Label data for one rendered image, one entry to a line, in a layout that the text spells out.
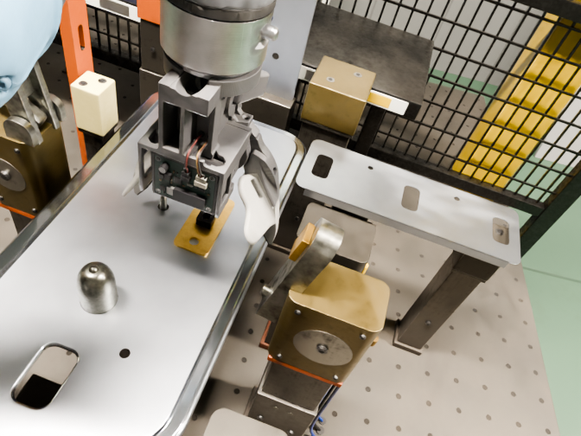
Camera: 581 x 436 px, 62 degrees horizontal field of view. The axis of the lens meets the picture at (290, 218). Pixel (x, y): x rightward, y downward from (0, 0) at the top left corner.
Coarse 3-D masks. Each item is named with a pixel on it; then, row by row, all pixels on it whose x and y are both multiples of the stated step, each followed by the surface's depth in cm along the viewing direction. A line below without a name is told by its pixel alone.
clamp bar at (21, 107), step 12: (36, 72) 46; (24, 84) 46; (36, 84) 47; (24, 96) 45; (36, 96) 48; (48, 96) 48; (12, 108) 46; (24, 108) 45; (48, 108) 48; (48, 120) 50; (36, 132) 48
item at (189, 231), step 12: (228, 204) 54; (192, 216) 52; (204, 216) 52; (228, 216) 53; (192, 228) 51; (204, 228) 51; (216, 228) 51; (180, 240) 49; (204, 240) 50; (192, 252) 49; (204, 252) 49
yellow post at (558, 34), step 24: (552, 24) 83; (576, 24) 80; (552, 48) 84; (528, 72) 88; (552, 72) 87; (504, 96) 96; (528, 96) 91; (552, 96) 90; (504, 120) 96; (528, 120) 94; (552, 120) 93; (504, 144) 99; (528, 144) 98; (456, 168) 113
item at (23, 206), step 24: (0, 120) 49; (0, 144) 48; (24, 144) 48; (48, 144) 51; (0, 168) 51; (24, 168) 50; (48, 168) 52; (0, 192) 54; (24, 192) 53; (48, 192) 54; (24, 216) 58
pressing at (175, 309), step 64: (128, 128) 59; (64, 192) 50; (0, 256) 44; (64, 256) 46; (128, 256) 47; (192, 256) 49; (256, 256) 51; (0, 320) 41; (64, 320) 42; (128, 320) 43; (192, 320) 44; (0, 384) 37; (64, 384) 38; (128, 384) 39; (192, 384) 41
